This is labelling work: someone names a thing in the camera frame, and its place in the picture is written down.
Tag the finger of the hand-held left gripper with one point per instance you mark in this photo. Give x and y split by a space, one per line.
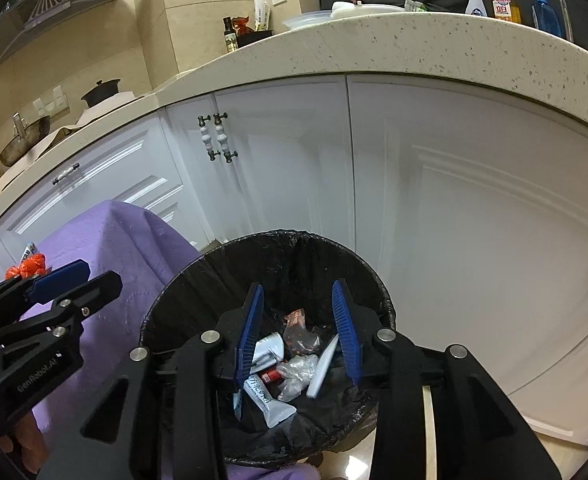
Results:
58 275
98 287

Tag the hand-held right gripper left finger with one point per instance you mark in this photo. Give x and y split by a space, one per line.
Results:
249 345

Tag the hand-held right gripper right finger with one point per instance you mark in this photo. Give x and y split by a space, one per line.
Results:
346 340

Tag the white foil wrapper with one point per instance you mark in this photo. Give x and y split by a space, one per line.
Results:
269 352

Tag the orange plastic bag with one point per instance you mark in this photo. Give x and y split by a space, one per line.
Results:
34 265
13 273

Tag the small white sachet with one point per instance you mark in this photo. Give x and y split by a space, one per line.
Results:
322 367

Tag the red bottle with black cap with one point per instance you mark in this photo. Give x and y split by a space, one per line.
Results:
272 376

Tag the clear orange-dotted wrapper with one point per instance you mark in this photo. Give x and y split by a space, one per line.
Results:
299 332

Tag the clear plastic bag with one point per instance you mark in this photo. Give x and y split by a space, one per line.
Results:
296 375

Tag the blue white stick sachet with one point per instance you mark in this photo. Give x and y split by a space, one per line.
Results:
238 405

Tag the large white printed sachet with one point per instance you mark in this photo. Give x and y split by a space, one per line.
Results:
269 405

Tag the black-lined trash can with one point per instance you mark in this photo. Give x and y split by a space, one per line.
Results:
299 270

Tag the person's left hand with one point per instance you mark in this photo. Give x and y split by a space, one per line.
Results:
18 442

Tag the purple tablecloth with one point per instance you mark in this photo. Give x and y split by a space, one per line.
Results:
133 250

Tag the steel wok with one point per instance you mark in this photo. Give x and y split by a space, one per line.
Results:
23 147

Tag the black lidded pot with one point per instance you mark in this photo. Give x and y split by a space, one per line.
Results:
101 94

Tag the steel range hood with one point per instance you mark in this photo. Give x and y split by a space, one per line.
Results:
48 5

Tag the dark olive oil bottle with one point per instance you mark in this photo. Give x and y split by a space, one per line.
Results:
229 37

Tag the red black box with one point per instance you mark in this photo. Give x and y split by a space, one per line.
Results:
254 39

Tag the beige stone countertop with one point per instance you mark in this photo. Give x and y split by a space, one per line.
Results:
424 45

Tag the white paper packet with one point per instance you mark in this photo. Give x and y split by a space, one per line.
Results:
262 12

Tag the white plastic container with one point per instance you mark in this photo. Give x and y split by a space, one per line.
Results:
369 9
306 21

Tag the green packet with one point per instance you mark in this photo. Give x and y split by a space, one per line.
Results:
415 5

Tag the orange dish soap bottle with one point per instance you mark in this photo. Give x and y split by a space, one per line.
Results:
505 5

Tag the blue bottle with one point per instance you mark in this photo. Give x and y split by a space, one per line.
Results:
546 15

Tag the white wall socket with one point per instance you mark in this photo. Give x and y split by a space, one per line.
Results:
59 97
41 106

